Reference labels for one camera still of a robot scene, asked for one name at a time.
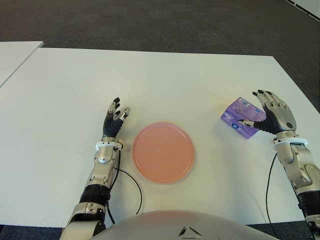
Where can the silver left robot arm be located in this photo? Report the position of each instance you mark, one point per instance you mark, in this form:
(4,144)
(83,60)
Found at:
(103,162)

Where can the white panel with dark seam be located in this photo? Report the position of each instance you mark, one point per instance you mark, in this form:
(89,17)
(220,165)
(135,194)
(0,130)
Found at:
(308,6)

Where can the purple tissue paper pack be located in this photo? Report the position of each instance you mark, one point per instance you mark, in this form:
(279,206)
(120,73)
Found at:
(240,112)

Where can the white neighbouring table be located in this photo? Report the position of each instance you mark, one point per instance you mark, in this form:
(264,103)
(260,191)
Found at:
(15,58)

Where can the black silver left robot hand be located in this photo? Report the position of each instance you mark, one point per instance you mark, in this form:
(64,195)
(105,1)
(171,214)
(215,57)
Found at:
(111,126)

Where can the round pink plate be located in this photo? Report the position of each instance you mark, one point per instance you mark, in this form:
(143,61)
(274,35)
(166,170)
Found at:
(163,153)

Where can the silver robot torso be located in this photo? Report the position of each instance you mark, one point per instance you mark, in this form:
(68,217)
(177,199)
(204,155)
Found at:
(162,225)

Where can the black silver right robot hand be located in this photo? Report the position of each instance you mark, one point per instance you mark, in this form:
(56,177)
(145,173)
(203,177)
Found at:
(282,117)

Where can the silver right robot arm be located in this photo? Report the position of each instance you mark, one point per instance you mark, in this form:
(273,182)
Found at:
(300,165)

